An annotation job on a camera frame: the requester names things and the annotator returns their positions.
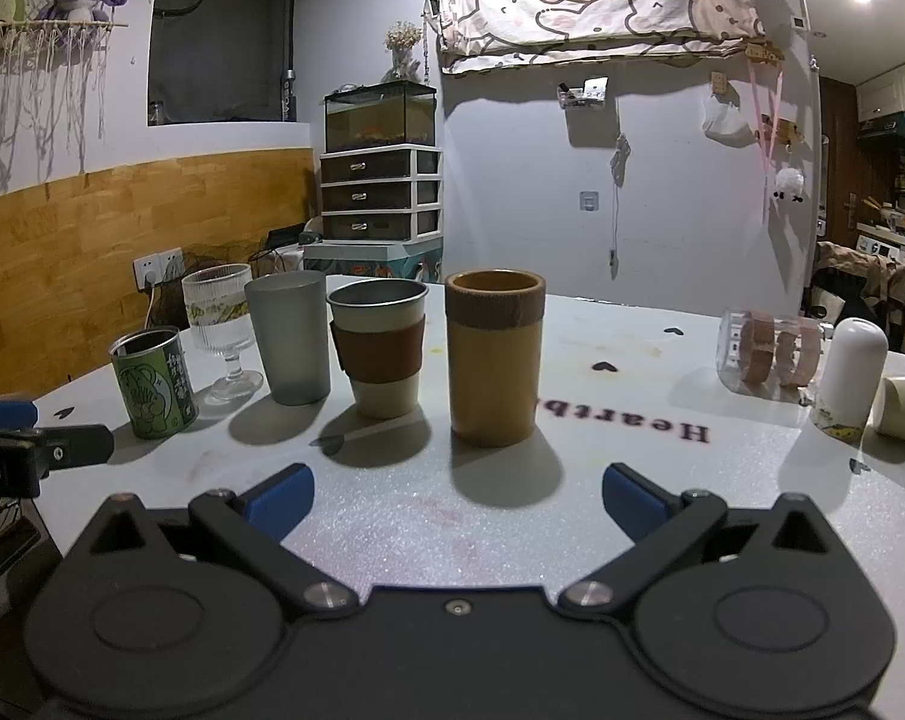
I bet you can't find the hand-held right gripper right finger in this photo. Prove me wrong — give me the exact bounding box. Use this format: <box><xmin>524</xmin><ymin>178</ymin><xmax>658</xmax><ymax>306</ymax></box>
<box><xmin>558</xmin><ymin>463</ymin><xmax>835</xmax><ymax>610</ymax></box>

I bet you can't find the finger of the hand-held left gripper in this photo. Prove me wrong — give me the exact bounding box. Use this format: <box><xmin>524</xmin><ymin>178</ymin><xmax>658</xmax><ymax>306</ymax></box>
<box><xmin>32</xmin><ymin>424</ymin><xmax>116</xmax><ymax>472</ymax></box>
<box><xmin>0</xmin><ymin>399</ymin><xmax>40</xmax><ymax>432</ymax></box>

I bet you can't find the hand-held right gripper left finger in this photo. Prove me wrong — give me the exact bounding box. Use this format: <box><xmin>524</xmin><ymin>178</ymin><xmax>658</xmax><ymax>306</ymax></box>
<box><xmin>77</xmin><ymin>463</ymin><xmax>359</xmax><ymax>610</ymax></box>

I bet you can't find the clear cup with pink pattern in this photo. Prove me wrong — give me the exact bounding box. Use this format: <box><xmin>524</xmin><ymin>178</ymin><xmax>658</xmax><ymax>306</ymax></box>
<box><xmin>715</xmin><ymin>307</ymin><xmax>823</xmax><ymax>391</ymax></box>

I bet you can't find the grey frosted cup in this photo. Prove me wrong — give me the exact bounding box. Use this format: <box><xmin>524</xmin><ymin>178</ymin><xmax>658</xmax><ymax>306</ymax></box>
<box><xmin>243</xmin><ymin>270</ymin><xmax>329</xmax><ymax>407</ymax></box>

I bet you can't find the cream cup with brown sleeve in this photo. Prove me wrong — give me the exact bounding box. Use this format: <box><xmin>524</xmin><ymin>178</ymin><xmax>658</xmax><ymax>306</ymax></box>
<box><xmin>326</xmin><ymin>278</ymin><xmax>430</xmax><ymax>419</ymax></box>

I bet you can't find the tall wooden cup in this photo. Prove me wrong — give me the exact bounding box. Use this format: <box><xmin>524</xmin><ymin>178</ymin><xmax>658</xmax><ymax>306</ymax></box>
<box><xmin>444</xmin><ymin>270</ymin><xmax>548</xmax><ymax>448</ymax></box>

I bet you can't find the white heart print table cover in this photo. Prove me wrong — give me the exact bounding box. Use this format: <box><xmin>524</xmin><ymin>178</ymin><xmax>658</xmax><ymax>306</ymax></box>
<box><xmin>28</xmin><ymin>292</ymin><xmax>905</xmax><ymax>720</ymax></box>

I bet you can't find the green printed tin can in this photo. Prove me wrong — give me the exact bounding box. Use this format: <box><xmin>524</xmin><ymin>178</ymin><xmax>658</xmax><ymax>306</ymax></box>
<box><xmin>108</xmin><ymin>325</ymin><xmax>200</xmax><ymax>440</ymax></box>

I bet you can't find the ribbed glass goblet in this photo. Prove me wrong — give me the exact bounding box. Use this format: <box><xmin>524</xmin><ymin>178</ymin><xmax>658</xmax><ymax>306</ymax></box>
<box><xmin>181</xmin><ymin>263</ymin><xmax>264</xmax><ymax>405</ymax></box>

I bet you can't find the white rounded bottle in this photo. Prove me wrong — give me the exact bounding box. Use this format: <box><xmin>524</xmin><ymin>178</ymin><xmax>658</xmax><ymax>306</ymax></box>
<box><xmin>810</xmin><ymin>317</ymin><xmax>890</xmax><ymax>439</ymax></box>

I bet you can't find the colourful printed box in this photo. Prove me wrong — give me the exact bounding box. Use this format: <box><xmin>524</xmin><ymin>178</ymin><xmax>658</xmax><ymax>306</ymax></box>
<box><xmin>302</xmin><ymin>240</ymin><xmax>446</xmax><ymax>293</ymax></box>

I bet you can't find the chair with draped clothing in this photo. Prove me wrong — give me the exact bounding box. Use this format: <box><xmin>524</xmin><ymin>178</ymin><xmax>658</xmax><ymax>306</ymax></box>
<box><xmin>806</xmin><ymin>240</ymin><xmax>905</xmax><ymax>355</ymax></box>

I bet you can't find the white three drawer unit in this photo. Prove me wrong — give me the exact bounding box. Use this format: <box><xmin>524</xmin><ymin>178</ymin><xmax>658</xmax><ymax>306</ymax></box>
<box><xmin>318</xmin><ymin>147</ymin><xmax>443</xmax><ymax>243</ymax></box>

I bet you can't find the white washing machine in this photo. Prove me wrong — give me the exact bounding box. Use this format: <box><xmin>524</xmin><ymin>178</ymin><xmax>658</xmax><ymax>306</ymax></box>
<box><xmin>855</xmin><ymin>234</ymin><xmax>905</xmax><ymax>293</ymax></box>

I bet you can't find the white plastic bag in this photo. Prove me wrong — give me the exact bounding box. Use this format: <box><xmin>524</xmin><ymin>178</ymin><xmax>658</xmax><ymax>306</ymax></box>
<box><xmin>703</xmin><ymin>94</ymin><xmax>749</xmax><ymax>142</ymax></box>

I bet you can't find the glass fish tank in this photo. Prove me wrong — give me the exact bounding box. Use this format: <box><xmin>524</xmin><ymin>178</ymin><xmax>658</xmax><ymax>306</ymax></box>
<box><xmin>324</xmin><ymin>80</ymin><xmax>438</xmax><ymax>153</ymax></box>

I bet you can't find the purple plush toy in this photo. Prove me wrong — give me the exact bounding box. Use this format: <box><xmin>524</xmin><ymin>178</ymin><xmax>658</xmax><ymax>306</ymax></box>
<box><xmin>36</xmin><ymin>0</ymin><xmax>127</xmax><ymax>25</ymax></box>

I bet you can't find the dark window curtain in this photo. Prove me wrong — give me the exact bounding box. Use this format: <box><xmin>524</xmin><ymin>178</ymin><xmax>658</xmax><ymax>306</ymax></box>
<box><xmin>148</xmin><ymin>0</ymin><xmax>303</xmax><ymax>125</ymax></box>

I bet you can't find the dried flower bouquet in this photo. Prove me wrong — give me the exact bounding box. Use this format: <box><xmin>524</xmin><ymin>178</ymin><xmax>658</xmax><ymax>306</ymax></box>
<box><xmin>384</xmin><ymin>19</ymin><xmax>425</xmax><ymax>82</ymax></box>

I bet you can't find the cartoon printed blanket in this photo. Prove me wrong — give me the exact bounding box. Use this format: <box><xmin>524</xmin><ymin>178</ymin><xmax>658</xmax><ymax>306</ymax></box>
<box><xmin>431</xmin><ymin>0</ymin><xmax>768</xmax><ymax>74</ymax></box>

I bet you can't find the white wall socket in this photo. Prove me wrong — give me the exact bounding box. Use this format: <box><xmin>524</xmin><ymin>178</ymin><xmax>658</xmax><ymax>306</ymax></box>
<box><xmin>133</xmin><ymin>248</ymin><xmax>185</xmax><ymax>288</ymax></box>

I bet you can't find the macrame wall hanging shelf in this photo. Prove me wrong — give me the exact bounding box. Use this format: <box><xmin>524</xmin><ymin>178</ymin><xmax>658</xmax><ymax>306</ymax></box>
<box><xmin>0</xmin><ymin>0</ymin><xmax>133</xmax><ymax>188</ymax></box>

